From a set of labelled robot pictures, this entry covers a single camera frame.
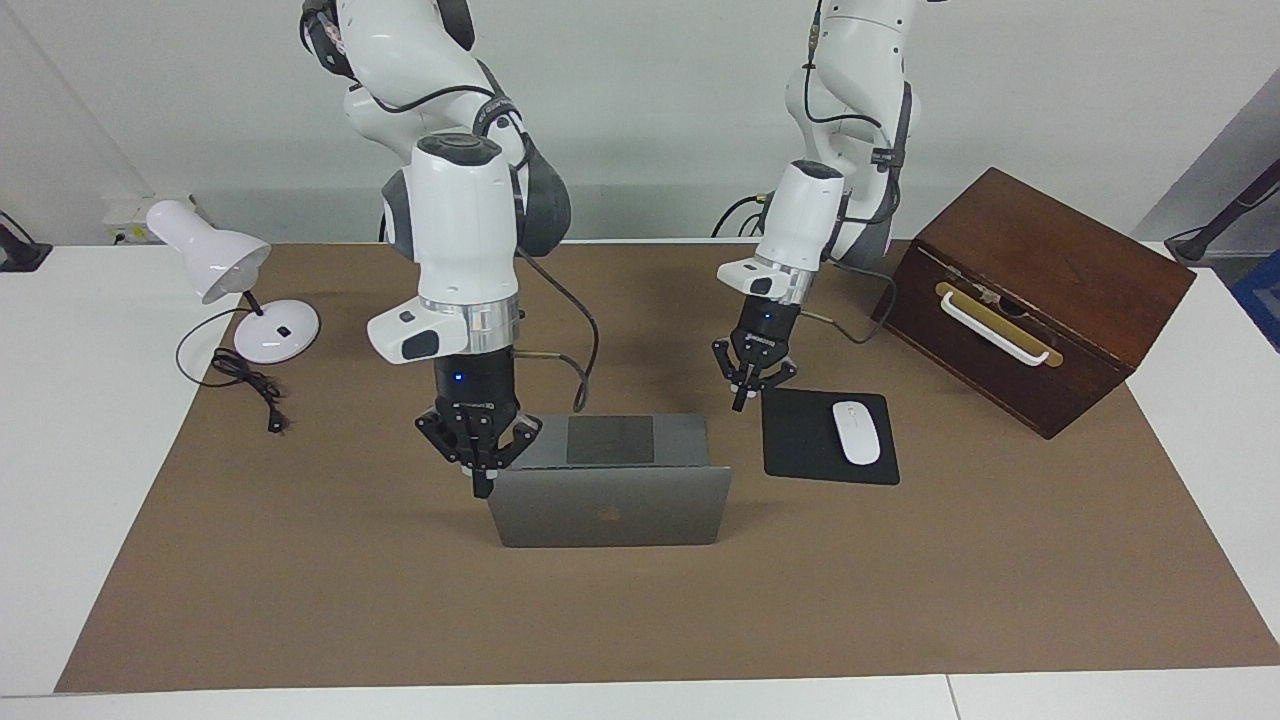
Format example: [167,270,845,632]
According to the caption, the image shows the grey laptop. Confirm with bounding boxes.
[483,413,733,549]

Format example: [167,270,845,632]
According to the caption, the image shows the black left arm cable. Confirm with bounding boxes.
[800,0,916,346]

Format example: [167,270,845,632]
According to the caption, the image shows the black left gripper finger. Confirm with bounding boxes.
[712,338,744,413]
[742,360,798,413]

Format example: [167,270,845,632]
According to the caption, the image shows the brown table mat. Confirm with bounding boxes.
[53,240,1280,694]

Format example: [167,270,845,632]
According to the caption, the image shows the black stand with pole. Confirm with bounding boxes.
[1165,155,1280,266]

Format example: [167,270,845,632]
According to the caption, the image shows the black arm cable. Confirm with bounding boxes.
[340,80,601,416]
[800,0,916,346]

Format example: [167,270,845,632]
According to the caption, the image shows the black left base cable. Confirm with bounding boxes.
[712,193,773,239]

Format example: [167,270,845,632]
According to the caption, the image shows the white box handle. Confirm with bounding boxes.
[940,290,1053,367]

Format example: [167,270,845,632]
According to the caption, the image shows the blue object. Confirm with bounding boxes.
[1232,250,1280,353]

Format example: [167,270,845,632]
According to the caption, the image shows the white desk lamp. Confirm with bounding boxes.
[146,199,322,366]

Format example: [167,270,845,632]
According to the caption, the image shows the white power strip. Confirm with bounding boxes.
[103,195,201,246]

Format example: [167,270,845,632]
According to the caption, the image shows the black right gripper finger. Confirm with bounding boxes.
[484,412,543,498]
[415,408,486,498]

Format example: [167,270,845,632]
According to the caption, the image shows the black stand foot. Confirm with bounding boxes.
[0,210,53,273]

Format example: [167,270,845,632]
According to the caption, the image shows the black lamp power cable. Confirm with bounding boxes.
[175,305,291,435]

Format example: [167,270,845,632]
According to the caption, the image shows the black mouse pad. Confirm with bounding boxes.
[760,387,901,487]

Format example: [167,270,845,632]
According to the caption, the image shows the white computer mouse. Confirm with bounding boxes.
[832,400,882,467]

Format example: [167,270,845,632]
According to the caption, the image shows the brass handle plate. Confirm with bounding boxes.
[934,281,1065,369]

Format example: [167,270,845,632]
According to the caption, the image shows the dark brown wooden box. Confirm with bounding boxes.
[870,167,1198,441]

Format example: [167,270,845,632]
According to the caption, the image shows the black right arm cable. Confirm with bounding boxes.
[340,80,601,416]

